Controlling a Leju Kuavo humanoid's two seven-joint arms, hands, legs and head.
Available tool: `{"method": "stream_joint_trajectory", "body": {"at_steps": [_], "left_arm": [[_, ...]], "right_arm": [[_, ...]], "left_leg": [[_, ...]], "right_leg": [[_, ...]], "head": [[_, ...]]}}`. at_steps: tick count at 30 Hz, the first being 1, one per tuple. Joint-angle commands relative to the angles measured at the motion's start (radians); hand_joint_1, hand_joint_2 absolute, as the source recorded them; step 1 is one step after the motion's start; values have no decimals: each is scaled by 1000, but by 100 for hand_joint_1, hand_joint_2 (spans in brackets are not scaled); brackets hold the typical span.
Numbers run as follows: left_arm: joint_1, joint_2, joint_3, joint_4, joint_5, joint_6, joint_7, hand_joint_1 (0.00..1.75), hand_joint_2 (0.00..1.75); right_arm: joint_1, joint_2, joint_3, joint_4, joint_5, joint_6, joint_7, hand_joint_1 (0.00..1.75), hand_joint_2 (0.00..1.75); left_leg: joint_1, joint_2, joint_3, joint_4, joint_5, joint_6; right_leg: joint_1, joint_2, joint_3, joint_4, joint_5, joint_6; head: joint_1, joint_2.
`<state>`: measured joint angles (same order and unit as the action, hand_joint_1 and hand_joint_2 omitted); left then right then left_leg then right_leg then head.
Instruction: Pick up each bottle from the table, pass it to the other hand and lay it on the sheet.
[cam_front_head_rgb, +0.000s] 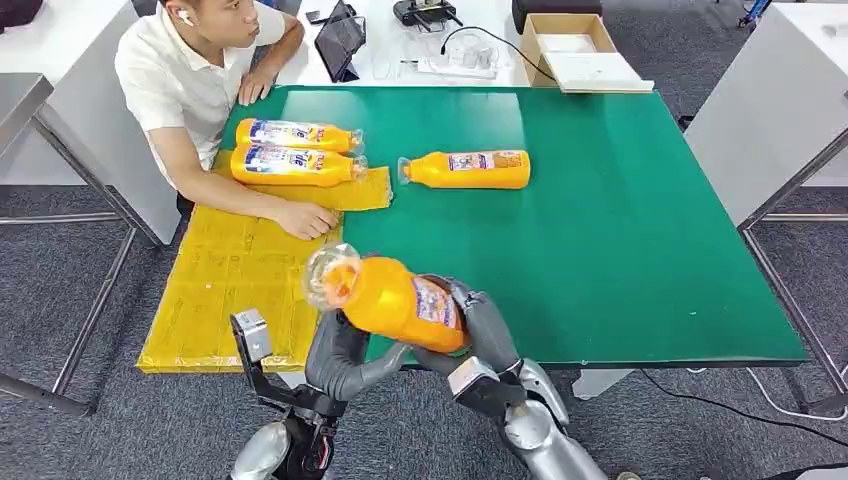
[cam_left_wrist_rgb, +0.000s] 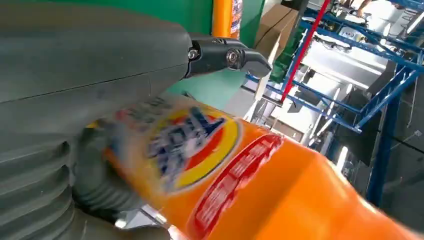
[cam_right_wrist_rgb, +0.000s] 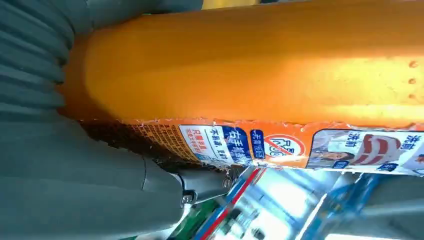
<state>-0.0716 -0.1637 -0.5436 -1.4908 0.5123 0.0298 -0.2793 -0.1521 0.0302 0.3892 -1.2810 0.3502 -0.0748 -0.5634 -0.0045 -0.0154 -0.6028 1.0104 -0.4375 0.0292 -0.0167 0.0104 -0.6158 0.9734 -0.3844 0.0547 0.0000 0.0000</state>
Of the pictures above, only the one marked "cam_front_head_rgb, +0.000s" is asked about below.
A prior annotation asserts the white table with steel legs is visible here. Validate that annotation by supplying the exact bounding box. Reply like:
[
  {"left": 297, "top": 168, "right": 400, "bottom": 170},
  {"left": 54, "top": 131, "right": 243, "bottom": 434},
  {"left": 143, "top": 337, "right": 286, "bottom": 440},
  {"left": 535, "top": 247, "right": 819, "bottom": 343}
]
[{"left": 683, "top": 2, "right": 848, "bottom": 419}]

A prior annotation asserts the open cardboard box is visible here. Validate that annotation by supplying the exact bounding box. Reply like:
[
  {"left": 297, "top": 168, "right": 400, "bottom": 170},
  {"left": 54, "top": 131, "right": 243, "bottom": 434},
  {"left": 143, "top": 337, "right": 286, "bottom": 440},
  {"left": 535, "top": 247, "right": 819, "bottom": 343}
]
[{"left": 520, "top": 13, "right": 655, "bottom": 95}]

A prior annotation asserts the person's left hand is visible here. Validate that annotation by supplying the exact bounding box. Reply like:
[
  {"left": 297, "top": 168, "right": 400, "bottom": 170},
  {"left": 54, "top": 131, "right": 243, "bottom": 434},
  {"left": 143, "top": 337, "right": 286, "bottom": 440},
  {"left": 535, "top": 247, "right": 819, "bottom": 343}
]
[{"left": 236, "top": 65, "right": 277, "bottom": 108}]

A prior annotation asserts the white flat board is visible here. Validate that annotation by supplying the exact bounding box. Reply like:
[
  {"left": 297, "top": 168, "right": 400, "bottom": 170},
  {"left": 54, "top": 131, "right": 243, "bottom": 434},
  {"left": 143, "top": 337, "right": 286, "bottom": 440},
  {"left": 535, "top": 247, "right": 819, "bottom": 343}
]
[{"left": 542, "top": 50, "right": 656, "bottom": 95}]

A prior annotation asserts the person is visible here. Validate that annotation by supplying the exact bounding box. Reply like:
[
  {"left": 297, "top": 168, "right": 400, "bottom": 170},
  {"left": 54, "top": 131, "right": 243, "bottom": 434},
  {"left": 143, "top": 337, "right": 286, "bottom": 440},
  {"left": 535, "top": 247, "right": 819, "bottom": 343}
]
[{"left": 113, "top": 0, "right": 341, "bottom": 242}]

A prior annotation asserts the black controller device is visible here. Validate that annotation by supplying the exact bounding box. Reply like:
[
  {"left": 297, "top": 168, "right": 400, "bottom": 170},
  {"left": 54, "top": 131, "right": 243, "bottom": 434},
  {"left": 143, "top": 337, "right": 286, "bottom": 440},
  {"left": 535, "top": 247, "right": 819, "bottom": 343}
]
[{"left": 392, "top": 0, "right": 464, "bottom": 32}]

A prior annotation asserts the yellow sheet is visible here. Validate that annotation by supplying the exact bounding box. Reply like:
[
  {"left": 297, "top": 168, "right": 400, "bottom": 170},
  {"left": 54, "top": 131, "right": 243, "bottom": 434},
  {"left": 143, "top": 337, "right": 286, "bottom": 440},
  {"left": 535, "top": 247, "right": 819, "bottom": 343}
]
[{"left": 136, "top": 148, "right": 394, "bottom": 376}]

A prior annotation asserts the black cable on desk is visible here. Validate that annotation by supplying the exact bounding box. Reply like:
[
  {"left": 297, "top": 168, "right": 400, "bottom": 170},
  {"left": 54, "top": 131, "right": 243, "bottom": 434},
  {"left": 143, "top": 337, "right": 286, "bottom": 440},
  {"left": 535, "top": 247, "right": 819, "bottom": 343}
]
[{"left": 439, "top": 25, "right": 559, "bottom": 85}]

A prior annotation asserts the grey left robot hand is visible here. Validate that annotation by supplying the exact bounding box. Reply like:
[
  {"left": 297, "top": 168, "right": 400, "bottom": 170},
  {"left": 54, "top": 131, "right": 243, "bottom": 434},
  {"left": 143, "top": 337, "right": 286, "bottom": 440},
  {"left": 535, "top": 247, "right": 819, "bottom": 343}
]
[{"left": 304, "top": 308, "right": 414, "bottom": 404}]

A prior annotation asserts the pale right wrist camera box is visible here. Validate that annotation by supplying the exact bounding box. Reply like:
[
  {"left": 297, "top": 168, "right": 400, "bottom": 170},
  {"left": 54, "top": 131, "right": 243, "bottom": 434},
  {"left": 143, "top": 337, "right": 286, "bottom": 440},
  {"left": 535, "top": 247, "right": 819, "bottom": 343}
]
[{"left": 446, "top": 355, "right": 503, "bottom": 400}]

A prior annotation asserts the green table mat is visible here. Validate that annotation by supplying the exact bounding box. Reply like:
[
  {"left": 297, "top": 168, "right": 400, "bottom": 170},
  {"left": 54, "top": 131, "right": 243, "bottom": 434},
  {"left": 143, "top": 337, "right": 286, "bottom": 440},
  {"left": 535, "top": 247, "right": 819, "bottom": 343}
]
[{"left": 218, "top": 85, "right": 812, "bottom": 370}]

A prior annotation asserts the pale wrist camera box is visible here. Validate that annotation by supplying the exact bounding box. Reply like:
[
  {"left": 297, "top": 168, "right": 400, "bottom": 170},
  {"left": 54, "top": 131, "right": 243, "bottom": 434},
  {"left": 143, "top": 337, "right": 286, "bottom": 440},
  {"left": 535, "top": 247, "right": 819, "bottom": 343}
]
[
  {"left": 446, "top": 355, "right": 503, "bottom": 400},
  {"left": 229, "top": 308, "right": 274, "bottom": 365}
]

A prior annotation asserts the person's right hand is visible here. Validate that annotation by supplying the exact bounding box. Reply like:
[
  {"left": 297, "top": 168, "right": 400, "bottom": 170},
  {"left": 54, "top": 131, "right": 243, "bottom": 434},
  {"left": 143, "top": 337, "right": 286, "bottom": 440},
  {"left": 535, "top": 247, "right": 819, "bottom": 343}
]
[{"left": 274, "top": 199, "right": 341, "bottom": 242}]

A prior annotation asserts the white power strip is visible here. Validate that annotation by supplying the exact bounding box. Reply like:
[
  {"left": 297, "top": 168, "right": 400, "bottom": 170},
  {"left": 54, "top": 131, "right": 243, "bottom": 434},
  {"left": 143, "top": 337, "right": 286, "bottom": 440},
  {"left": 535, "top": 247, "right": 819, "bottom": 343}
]
[{"left": 415, "top": 33, "right": 501, "bottom": 81}]

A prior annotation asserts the steel frame table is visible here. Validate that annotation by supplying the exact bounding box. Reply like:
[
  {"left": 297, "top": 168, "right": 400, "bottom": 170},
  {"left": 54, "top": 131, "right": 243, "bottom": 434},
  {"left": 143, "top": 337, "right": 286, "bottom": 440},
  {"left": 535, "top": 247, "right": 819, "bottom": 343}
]
[{"left": 0, "top": 72, "right": 142, "bottom": 419}]

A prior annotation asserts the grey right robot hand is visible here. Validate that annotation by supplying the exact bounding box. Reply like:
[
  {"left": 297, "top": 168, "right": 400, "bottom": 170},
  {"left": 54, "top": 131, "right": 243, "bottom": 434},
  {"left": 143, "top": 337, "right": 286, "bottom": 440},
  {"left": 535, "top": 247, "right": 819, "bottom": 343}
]
[{"left": 410, "top": 274, "right": 524, "bottom": 379}]

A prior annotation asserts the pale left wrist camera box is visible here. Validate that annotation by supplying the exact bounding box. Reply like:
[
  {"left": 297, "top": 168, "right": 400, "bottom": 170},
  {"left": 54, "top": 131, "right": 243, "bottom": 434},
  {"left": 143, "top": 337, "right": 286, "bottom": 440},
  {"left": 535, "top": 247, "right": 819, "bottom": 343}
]
[{"left": 229, "top": 308, "right": 274, "bottom": 365}]

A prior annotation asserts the black floor cable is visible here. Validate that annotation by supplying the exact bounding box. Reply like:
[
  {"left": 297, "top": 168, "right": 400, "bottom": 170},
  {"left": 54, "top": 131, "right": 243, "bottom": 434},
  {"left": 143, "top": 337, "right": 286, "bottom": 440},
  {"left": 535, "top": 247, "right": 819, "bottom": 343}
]
[{"left": 638, "top": 368, "right": 848, "bottom": 458}]

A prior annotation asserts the orange drink bottle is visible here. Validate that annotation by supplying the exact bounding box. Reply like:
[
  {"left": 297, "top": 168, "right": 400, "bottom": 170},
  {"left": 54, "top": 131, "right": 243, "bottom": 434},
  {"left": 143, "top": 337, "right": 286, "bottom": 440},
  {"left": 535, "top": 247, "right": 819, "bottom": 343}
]
[
  {"left": 396, "top": 149, "right": 532, "bottom": 191},
  {"left": 234, "top": 117, "right": 366, "bottom": 156},
  {"left": 229, "top": 144, "right": 369, "bottom": 189},
  {"left": 301, "top": 241, "right": 474, "bottom": 356}
]

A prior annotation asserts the white floor cable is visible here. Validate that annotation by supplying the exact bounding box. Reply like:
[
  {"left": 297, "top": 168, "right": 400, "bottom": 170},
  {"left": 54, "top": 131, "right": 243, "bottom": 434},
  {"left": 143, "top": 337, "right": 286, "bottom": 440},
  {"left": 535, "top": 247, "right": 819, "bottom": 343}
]
[{"left": 687, "top": 366, "right": 848, "bottom": 424}]

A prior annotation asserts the black tablet with case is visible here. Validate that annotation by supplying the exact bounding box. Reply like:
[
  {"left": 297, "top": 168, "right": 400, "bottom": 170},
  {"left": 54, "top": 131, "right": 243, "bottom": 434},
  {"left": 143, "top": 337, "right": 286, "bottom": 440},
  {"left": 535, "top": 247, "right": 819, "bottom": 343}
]
[{"left": 313, "top": 0, "right": 368, "bottom": 85}]

